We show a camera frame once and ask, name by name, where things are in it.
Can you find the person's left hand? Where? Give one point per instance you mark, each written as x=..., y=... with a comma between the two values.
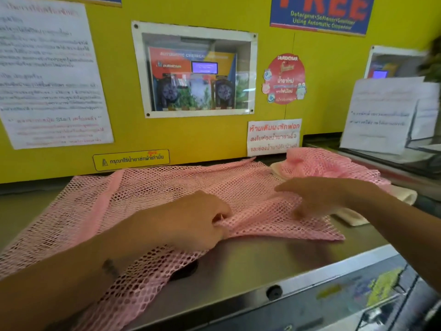
x=189, y=224

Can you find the person's right hand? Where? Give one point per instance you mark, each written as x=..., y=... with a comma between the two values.
x=320, y=194

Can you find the pink mesh bag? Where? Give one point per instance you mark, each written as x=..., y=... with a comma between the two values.
x=172, y=182

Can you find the person's left forearm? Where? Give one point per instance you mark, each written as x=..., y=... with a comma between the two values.
x=69, y=282

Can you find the person's right forearm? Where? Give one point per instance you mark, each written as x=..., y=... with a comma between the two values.
x=406, y=224

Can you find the black detergent drawer lid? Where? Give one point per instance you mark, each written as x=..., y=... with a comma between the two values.
x=186, y=272

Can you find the white red-lettered sign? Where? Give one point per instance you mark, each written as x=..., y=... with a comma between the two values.
x=274, y=137

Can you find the yellow warning label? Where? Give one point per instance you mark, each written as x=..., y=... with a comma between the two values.
x=131, y=160

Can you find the large standing white paper sign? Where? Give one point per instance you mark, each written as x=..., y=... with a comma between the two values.
x=379, y=113

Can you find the blue number sticker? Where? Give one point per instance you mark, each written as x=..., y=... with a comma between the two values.
x=358, y=289

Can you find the black round lock knob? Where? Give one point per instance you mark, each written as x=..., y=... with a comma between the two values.
x=274, y=292

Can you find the yellow number sticker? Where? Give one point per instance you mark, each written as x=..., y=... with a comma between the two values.
x=384, y=287

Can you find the round red sticker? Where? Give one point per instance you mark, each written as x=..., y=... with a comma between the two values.
x=284, y=79

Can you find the small standing white paper sign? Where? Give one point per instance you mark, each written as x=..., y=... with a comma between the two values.
x=427, y=110

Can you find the white-framed dispenser window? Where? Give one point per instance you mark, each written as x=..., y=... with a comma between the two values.
x=193, y=28
x=392, y=56

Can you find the green potted plant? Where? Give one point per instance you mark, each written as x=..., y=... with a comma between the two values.
x=430, y=62

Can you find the white printed paper notice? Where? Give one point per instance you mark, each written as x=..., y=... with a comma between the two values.
x=51, y=82

